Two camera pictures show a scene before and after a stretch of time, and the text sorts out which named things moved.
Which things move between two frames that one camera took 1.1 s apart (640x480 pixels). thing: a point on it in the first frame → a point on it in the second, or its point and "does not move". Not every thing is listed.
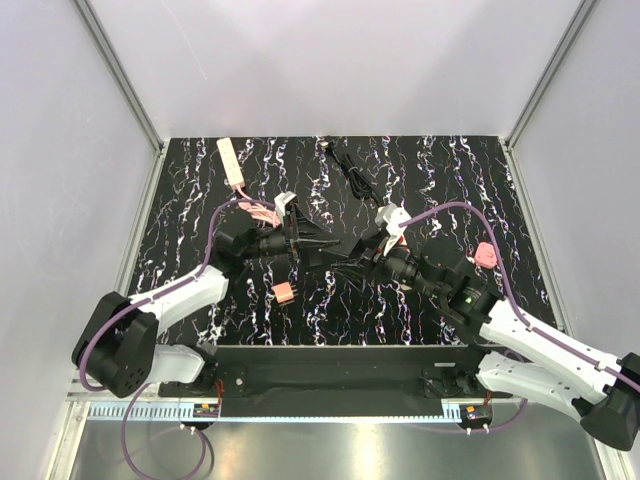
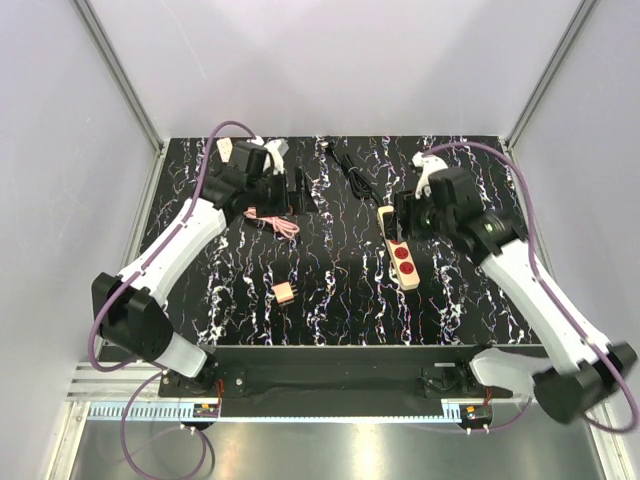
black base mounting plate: x=341 y=372 does not move
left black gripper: x=308 y=232 → x=303 y=201
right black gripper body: x=401 y=267 → x=425 y=221
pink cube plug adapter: x=283 y=292 does not move
